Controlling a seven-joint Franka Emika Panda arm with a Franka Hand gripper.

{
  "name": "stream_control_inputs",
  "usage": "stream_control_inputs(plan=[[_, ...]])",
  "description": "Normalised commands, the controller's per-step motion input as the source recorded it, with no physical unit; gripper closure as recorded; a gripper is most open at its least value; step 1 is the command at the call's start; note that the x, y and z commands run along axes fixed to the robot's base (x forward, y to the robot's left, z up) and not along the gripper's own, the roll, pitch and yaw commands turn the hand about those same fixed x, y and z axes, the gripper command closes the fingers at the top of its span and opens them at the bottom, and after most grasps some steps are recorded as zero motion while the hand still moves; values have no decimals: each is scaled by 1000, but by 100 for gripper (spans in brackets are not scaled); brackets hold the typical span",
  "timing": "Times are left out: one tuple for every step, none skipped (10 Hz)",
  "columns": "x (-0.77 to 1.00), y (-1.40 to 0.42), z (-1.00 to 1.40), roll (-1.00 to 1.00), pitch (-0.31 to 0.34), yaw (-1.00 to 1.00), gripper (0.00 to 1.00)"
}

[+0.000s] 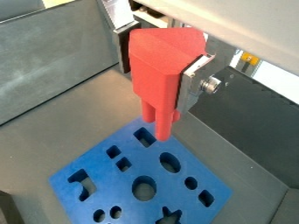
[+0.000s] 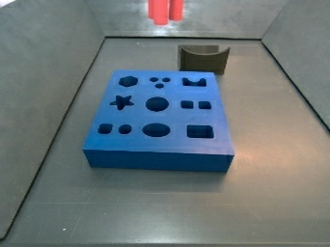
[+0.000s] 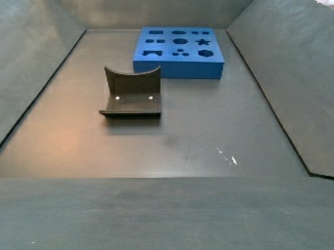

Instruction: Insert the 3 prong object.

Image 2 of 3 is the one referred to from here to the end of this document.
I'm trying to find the blue shape sorter block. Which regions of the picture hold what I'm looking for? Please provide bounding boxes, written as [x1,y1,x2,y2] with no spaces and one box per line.
[82,70,235,173]

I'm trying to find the red three prong peg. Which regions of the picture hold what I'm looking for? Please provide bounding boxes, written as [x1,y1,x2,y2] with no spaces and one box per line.
[148,0,184,25]

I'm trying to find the dark curved holder block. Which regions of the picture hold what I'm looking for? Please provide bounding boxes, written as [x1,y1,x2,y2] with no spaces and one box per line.
[177,44,231,75]

